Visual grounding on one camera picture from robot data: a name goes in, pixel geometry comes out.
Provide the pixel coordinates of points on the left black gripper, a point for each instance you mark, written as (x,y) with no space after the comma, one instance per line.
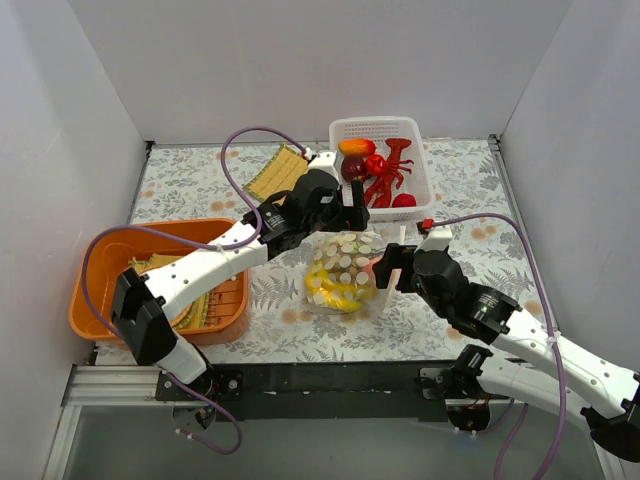
(353,212)

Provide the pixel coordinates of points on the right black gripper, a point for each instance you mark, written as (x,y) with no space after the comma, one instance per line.
(391,267)

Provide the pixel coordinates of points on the clear polka dot zip bag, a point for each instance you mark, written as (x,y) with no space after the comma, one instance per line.
(341,248)

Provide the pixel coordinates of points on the yellow fake banana bunch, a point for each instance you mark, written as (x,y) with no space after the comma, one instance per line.
(325,289)

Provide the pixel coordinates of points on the fake peach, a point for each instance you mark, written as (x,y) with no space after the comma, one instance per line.
(368,269)

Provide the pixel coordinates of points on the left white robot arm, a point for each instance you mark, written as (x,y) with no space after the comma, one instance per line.
(144,305)

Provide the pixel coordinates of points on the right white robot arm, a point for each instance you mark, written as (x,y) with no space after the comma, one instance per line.
(607,395)

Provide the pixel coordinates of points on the dark red fake apple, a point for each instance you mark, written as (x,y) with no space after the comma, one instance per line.
(353,168)

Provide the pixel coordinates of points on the red fake lobster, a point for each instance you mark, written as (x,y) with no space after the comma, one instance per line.
(380,194)

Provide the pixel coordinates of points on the red fake pepper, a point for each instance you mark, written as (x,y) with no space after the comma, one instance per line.
(376,165)

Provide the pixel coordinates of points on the fake orange mango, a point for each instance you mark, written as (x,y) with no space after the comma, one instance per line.
(361,147)

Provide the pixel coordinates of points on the red fake strawberry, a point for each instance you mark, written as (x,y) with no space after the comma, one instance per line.
(404,200)

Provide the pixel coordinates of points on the white plastic basket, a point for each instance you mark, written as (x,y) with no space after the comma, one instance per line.
(387,154)

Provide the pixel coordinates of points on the yellow woven mat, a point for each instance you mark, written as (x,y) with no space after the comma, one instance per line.
(280,173)

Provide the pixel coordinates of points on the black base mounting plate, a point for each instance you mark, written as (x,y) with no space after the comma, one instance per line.
(421,390)

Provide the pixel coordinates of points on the orange plastic tub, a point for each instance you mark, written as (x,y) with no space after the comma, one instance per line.
(218,317)

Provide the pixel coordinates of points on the bamboo mat in tub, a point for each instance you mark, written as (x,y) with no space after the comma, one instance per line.
(150,262)

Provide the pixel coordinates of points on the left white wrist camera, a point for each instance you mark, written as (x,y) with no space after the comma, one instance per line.
(324,161)

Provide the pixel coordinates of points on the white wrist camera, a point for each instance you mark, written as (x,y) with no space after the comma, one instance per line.
(324,161)
(434,237)

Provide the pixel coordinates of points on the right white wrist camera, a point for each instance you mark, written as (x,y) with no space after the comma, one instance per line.
(434,237)

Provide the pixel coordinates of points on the aluminium frame rail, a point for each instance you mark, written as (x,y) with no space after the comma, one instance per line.
(111,386)

